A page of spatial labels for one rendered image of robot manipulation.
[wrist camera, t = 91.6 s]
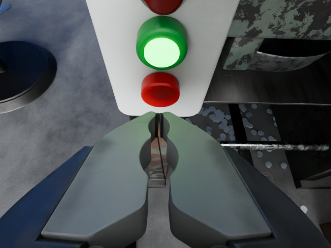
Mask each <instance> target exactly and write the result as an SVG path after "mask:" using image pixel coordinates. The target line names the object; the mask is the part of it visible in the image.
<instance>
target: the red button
mask: <svg viewBox="0 0 331 248"><path fill-rule="evenodd" d="M179 97H180V87H179V82H178V80H177V79H176V78H175V77H174V76H172V75H170V74H168V73H163V72H157V73H152V74H150V75H148V76H146V77H145V78H144V79H143V81H142V84H141V98H142V100H143V101H144V102H145V103H147V104H148V105H150V106H154V107H168V106H171V105H173V104H175V103H176V102H177V101H178V100H179Z"/></svg>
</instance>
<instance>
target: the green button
mask: <svg viewBox="0 0 331 248"><path fill-rule="evenodd" d="M156 38H167V39H170V40H172V41H173V42H174V43H175V44H176V45H177V46H178V48H179V58H178V60H177V61H176V62H175V63H174V64H172V65H170V66H167V67H157V66H153V65H151V64H150V63H149V62H148V61H147V60H146V58H145V56H144V49H145V46H146V45H147V43H149V42H150V41H151V40H153V39H156ZM187 52H188V45H187V35H186V32H185V30H184V28H183V26H182V25H181V24H180V23H179V22H178V21H176V20H175V19H172V18H170V17H166V16H158V17H153V18H150V19H149V20H147V21H145V22H144V23H143V24H142V25H141V27H140V28H139V30H138V33H137V38H136V53H137V56H138V58H139V59H140V61H141V62H142V63H143V64H145V65H146V66H147V67H149V68H152V69H156V70H168V69H172V68H174V67H176V66H178V65H180V64H181V63H182V62H183V60H184V59H185V57H186V55H187Z"/></svg>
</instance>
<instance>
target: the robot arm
mask: <svg viewBox="0 0 331 248"><path fill-rule="evenodd" d="M159 124H160V138H163V139H164V140H165V142H166V143H167V150H166V161H167V163H168V165H169V166H170V167H171V168H172V169H173V173H172V174H171V176H170V185H169V201H168V211H169V223H170V230H171V232H172V234H173V236H174V237H175V238H177V239H178V240H180V241H182V242H183V243H185V244H187V245H188V246H190V247H191V248H331V245H330V244H329V242H328V241H327V239H326V238H325V237H324V235H323V234H322V233H321V232H320V230H319V229H318V228H317V227H316V225H315V224H314V223H313V222H312V221H311V220H310V218H309V217H308V216H307V215H306V214H305V213H304V212H303V211H302V210H301V209H300V207H299V206H298V205H297V204H296V203H295V202H294V201H293V200H292V199H290V198H289V197H288V196H287V195H286V194H285V193H284V192H283V191H282V190H281V189H279V188H278V187H277V186H276V185H275V184H274V183H272V182H271V181H270V180H269V179H268V178H267V177H265V176H264V175H263V174H262V173H261V172H260V171H258V170H257V169H256V168H255V167H254V166H253V165H251V164H250V163H249V162H248V161H247V160H246V159H244V158H243V157H242V156H241V155H240V154H239V153H237V152H236V151H235V150H234V149H233V148H232V147H231V148H224V147H223V146H222V145H221V144H220V143H219V142H218V141H217V140H215V139H214V138H213V137H212V136H210V135H209V134H208V133H206V132H205V131H203V130H202V129H200V128H199V127H197V126H195V125H193V124H191V123H189V122H188V121H186V120H184V119H182V118H180V117H179V116H177V115H175V114H173V113H171V112H163V113H156V112H153V111H149V112H147V113H145V114H143V115H141V116H139V117H137V118H135V119H133V120H131V121H129V122H127V123H125V124H123V125H121V126H119V127H118V128H116V129H114V130H112V131H111V132H109V133H108V134H107V135H105V136H104V137H103V138H101V139H100V140H99V141H98V142H96V143H95V144H94V145H93V146H84V147H83V148H82V149H80V150H79V151H78V152H77V153H75V154H74V155H73V156H72V157H70V158H69V159H68V160H67V161H66V162H64V163H63V164H62V165H61V166H59V167H58V168H57V169H56V170H54V171H53V172H52V173H51V174H49V175H48V176H47V177H46V178H45V179H43V180H42V181H41V182H40V183H38V184H37V185H36V186H35V187H33V188H32V189H31V190H30V191H28V192H27V193H26V194H25V195H24V196H23V197H21V198H20V199H19V200H18V201H17V202H16V203H15V204H14V205H13V206H12V207H11V208H10V209H9V210H8V211H7V212H6V213H5V214H4V215H3V216H2V217H1V218H0V248H125V247H127V246H129V245H130V244H132V243H133V242H135V241H137V240H138V239H140V238H141V237H142V236H143V235H144V233H145V231H146V226H147V217H148V176H147V174H146V173H145V172H144V170H145V168H146V167H147V166H148V165H149V164H150V162H151V143H152V142H153V141H154V139H155V138H157V137H158V129H159Z"/></svg>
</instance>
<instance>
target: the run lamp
mask: <svg viewBox="0 0 331 248"><path fill-rule="evenodd" d="M144 56H145V58H146V60H147V61H148V62H149V63H150V64H151V65H153V66H157V67H167V66H170V65H172V64H174V63H175V62H176V61H177V60H178V58H179V48H178V46H177V45H176V44H175V43H174V42H173V41H172V40H170V39H167V38H156V39H153V40H151V41H150V42H149V43H147V45H146V46H145V49H144Z"/></svg>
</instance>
